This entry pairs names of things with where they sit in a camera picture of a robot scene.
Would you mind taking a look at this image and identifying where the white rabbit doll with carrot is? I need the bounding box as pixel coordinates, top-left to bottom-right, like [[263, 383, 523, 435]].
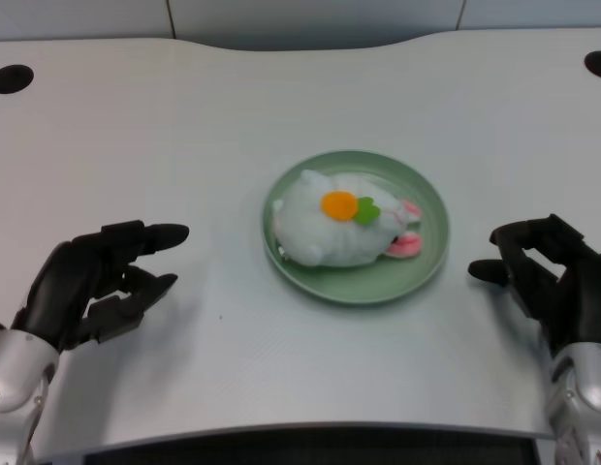
[[270, 169, 424, 268]]

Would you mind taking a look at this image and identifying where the green round plate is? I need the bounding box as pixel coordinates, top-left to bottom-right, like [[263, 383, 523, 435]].
[[261, 149, 451, 306]]

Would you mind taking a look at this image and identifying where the dark robot torso panel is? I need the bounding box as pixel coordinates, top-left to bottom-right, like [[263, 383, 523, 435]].
[[81, 428, 556, 465]]

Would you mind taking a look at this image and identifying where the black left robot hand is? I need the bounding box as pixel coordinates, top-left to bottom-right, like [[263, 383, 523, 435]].
[[10, 220, 191, 354]]

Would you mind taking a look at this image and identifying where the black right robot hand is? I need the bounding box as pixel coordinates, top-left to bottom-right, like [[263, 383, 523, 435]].
[[467, 212, 601, 357]]

